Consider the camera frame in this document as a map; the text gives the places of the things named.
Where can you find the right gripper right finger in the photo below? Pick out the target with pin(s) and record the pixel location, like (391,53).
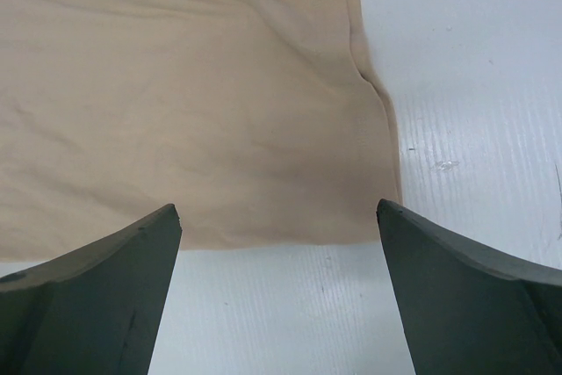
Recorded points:
(467,308)

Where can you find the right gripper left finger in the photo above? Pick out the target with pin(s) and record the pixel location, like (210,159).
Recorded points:
(95,310)

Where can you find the beige t shirt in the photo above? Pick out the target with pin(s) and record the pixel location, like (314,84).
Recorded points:
(262,121)

